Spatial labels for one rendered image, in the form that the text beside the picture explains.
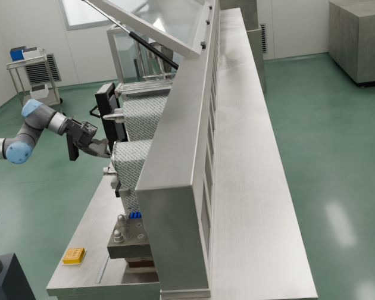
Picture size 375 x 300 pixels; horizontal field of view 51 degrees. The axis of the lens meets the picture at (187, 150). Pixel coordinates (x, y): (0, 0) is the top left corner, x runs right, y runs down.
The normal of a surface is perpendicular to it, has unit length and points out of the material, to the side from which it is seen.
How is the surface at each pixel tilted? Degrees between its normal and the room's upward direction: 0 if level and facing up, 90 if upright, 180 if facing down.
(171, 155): 0
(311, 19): 90
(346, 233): 0
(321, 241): 0
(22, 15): 90
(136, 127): 92
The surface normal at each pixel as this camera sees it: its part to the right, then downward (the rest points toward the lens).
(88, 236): -0.15, -0.88
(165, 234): -0.07, 0.46
